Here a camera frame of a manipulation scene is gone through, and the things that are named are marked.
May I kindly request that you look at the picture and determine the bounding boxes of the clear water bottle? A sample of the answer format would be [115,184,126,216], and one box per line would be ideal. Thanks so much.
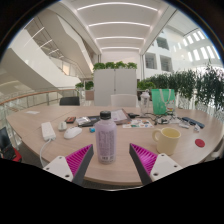
[139,90,151,116]

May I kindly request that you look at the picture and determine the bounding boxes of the black and red chair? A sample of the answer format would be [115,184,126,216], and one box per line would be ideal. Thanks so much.
[0,126,23,163]

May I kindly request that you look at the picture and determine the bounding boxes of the black notebook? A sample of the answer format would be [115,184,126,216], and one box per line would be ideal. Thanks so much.
[79,115,102,128]

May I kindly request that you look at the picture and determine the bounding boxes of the ceiling light strips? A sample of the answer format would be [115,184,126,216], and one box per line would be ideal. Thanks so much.
[76,1,159,51]

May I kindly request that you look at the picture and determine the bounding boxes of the white chair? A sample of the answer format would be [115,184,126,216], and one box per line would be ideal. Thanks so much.
[110,93,138,108]

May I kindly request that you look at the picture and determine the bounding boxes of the colourful sticker sheet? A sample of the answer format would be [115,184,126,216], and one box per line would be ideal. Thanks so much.
[122,119,155,129]

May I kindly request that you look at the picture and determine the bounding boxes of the white computer mouse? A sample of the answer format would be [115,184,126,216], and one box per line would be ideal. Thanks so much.
[63,126,83,140]

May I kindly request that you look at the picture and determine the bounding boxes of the green tote bag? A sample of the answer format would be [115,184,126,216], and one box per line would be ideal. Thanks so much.
[150,88,176,116]

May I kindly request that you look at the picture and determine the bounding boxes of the pale yellow mug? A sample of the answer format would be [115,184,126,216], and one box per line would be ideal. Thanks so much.
[152,127,182,156]

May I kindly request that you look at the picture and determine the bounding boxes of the row of green plants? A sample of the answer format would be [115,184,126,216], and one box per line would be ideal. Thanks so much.
[137,63,224,111]

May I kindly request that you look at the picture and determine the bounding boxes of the white wrapped packet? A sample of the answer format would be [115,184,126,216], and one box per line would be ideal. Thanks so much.
[178,122,191,130]

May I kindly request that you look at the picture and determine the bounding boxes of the small black and red device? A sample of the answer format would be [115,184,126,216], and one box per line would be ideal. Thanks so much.
[64,116,77,124]

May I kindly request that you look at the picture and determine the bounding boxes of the white cabinet with plants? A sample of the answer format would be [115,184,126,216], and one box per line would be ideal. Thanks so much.
[92,61,138,107]

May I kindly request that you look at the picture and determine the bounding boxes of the purple drink bottle black cap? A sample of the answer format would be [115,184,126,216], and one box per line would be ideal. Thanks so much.
[94,110,118,165]

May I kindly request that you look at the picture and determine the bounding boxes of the tangled black cables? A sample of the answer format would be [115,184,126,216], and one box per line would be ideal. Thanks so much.
[143,112,183,126]

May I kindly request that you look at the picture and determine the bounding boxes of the clear plastic packet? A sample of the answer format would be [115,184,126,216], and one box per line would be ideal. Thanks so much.
[75,116,92,126]

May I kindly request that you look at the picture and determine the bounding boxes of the flat round red coaster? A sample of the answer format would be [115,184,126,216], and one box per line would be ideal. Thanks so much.
[194,138,206,149]

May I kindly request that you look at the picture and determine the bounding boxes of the small potted plant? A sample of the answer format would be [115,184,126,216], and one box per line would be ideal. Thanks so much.
[74,80,95,101]

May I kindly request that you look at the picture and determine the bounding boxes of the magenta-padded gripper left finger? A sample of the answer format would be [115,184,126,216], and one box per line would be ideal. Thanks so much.
[43,143,95,187]

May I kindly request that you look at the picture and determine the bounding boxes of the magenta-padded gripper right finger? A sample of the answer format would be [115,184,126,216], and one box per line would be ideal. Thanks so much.
[129,143,184,186]

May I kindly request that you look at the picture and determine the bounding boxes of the small white charger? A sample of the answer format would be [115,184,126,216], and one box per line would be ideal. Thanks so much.
[57,121,68,132]

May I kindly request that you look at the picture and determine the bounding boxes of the white power strip cable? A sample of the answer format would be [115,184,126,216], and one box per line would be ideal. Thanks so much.
[39,138,54,168]

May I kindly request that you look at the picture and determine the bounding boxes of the open book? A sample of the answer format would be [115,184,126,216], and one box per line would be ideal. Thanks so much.
[109,108,132,125]

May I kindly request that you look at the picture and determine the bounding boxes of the glass railing with wooden handrail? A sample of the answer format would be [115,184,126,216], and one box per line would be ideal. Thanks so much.
[0,88,79,116]

